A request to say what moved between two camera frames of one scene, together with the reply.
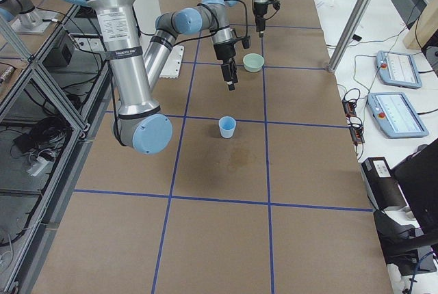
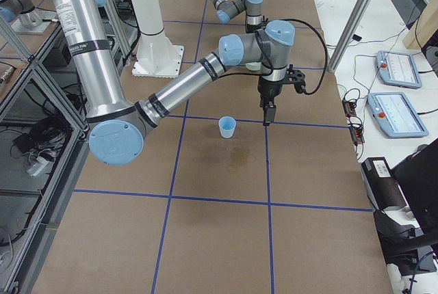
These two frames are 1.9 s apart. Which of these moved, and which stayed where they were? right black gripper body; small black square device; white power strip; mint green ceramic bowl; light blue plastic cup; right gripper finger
Moved: right black gripper body; right gripper finger
Stayed: mint green ceramic bowl; small black square device; white power strip; light blue plastic cup
